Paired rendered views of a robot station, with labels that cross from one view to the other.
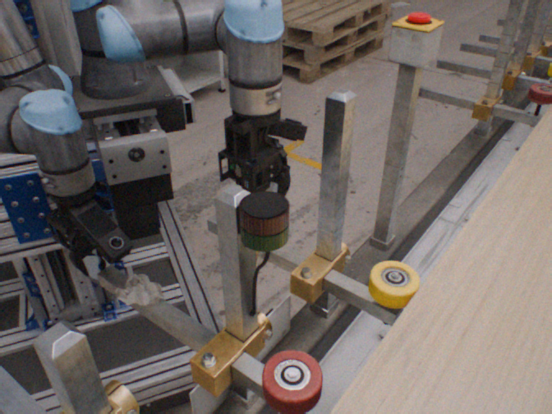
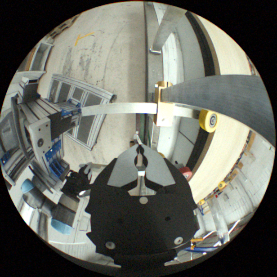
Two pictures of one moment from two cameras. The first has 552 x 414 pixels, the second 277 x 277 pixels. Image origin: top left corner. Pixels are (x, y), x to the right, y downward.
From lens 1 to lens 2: 0.82 m
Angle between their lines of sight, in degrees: 78
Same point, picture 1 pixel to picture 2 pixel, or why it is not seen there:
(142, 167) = (46, 136)
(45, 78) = (31, 202)
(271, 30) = not seen: outside the picture
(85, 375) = not seen: hidden behind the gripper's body
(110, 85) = (13, 143)
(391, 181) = (169, 29)
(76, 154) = (72, 217)
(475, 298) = not seen: hidden behind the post
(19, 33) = (27, 214)
